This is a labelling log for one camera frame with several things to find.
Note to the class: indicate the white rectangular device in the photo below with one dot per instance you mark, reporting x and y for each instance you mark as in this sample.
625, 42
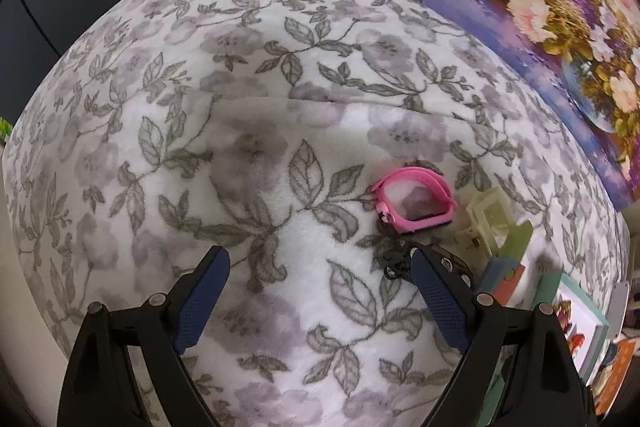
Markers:
617, 308

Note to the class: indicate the cream plastic clip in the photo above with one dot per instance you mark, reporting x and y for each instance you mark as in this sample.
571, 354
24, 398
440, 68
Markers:
490, 218

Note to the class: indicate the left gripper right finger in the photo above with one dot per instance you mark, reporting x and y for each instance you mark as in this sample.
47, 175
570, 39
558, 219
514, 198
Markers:
541, 386

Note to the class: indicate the pink dog toy figure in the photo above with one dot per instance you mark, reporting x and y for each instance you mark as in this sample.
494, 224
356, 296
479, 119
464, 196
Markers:
563, 311

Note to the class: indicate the blue pink block toy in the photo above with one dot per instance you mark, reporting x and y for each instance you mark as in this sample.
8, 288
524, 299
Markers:
504, 271

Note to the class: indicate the pink smart watch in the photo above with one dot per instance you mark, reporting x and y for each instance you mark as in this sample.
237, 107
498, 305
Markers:
413, 199

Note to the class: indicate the floral grey white blanket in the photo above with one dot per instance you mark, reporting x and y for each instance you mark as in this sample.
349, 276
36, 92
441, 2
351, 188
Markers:
170, 126

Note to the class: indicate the red white glue bottle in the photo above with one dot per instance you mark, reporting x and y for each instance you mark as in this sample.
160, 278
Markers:
575, 342

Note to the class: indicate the black toy car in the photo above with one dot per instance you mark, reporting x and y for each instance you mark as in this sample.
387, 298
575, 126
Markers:
396, 263

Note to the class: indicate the teal white box tray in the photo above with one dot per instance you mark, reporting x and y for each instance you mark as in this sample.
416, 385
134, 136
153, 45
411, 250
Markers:
587, 319

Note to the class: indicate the flower painting canvas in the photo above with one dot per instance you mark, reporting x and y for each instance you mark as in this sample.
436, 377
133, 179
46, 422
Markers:
582, 57

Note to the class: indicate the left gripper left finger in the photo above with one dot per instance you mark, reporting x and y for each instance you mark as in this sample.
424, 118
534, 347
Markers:
99, 387

